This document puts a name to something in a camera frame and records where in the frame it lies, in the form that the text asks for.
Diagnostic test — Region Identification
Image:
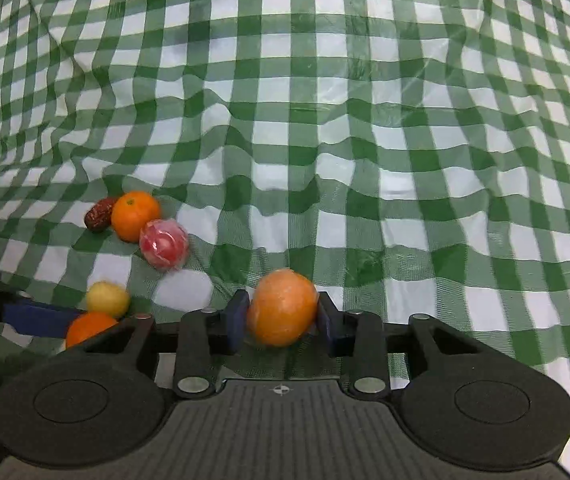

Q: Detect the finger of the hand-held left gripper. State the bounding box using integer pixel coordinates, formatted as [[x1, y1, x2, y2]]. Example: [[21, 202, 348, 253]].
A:
[[0, 259, 86, 342]]

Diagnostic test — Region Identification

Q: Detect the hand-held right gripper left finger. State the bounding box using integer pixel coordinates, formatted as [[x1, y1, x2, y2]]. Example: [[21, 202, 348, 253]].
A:
[[57, 289, 252, 399]]

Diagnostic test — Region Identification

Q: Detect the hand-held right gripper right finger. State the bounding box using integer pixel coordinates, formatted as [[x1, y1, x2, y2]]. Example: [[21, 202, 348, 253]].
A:
[[316, 291, 505, 398]]

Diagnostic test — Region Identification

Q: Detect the plastic-wrapped orange fruit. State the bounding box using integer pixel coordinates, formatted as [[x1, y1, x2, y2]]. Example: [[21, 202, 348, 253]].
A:
[[246, 268, 319, 348]]

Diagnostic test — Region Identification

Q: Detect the small orange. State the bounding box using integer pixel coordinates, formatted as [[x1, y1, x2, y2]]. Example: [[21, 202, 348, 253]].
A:
[[110, 190, 163, 244], [65, 311, 120, 350]]

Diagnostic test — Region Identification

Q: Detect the small yellow-green fruit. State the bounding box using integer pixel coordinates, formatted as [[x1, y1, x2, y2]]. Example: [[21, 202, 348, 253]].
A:
[[86, 281, 131, 319]]

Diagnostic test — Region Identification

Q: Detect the red plastic-wrapped fruit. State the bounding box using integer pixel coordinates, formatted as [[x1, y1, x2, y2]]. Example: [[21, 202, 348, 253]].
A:
[[139, 218, 190, 272]]

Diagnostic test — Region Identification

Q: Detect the red date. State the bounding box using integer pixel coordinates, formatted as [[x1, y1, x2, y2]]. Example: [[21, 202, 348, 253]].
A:
[[84, 197, 120, 233]]

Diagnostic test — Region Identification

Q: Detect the green checkered tablecloth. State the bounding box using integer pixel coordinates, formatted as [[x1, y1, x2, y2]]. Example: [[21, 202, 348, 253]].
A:
[[0, 0, 570, 480]]

